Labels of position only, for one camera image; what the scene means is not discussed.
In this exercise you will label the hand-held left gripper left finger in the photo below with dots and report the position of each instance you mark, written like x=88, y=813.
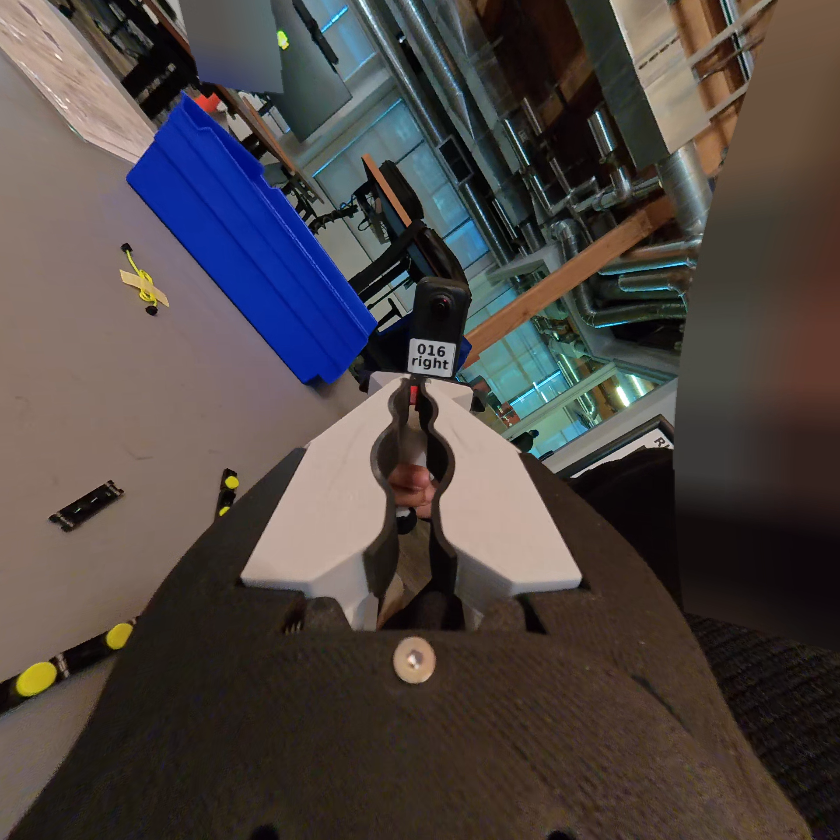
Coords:
x=308, y=518

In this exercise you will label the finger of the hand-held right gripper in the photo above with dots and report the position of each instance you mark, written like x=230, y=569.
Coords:
x=382, y=383
x=463, y=397

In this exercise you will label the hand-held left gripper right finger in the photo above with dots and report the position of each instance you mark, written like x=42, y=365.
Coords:
x=499, y=518

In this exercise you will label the black lego assembly yellow studs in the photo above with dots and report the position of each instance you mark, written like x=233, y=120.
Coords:
x=85, y=651

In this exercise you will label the person's right forearm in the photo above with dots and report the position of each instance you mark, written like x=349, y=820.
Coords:
x=623, y=518

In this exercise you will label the black flat lego plate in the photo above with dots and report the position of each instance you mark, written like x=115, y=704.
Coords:
x=85, y=505

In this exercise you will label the person's right hand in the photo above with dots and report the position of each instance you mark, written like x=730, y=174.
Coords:
x=413, y=485

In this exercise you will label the black office chair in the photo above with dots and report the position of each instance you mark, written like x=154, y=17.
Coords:
x=441, y=253

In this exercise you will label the black framed white sign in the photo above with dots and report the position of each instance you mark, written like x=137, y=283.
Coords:
x=610, y=449

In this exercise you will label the wooden ceiling beam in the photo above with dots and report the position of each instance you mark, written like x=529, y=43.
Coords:
x=577, y=269

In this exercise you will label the blue plastic bin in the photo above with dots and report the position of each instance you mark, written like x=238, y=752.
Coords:
x=249, y=236

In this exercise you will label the long wooden background table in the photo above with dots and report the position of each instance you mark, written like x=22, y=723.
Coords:
x=269, y=141

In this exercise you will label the orange plastic object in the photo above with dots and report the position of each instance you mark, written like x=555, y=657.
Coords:
x=208, y=103

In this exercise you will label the grey printed paper sheet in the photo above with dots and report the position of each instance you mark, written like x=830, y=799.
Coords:
x=59, y=72

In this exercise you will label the grey wall screen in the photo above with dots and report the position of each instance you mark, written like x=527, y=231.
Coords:
x=321, y=79

